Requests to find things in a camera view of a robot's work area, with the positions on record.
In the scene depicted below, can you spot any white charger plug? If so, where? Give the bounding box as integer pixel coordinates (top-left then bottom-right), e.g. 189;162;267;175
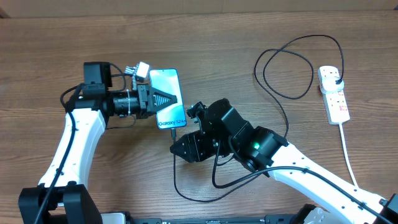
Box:
320;76;345;94

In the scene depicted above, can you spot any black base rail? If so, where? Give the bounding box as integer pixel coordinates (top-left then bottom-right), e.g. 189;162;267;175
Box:
126;214;303;224

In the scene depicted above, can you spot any white power strip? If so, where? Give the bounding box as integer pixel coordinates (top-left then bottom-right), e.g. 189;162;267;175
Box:
317;65;350;125

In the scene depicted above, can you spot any blue Galaxy smartphone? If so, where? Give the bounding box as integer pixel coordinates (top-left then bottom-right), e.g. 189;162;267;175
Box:
149;68;187;129

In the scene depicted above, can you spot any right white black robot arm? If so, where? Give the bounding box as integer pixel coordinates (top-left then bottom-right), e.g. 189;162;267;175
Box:
170;98;397;223

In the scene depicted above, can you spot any white power strip cord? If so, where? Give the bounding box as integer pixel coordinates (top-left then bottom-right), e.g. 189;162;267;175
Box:
338;123;360;187

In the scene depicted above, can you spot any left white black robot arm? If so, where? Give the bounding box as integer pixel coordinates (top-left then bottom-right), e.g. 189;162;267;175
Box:
18;62;182;223

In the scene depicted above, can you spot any black charging cable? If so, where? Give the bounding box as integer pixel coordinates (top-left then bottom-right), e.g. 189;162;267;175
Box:
170;34;345;203

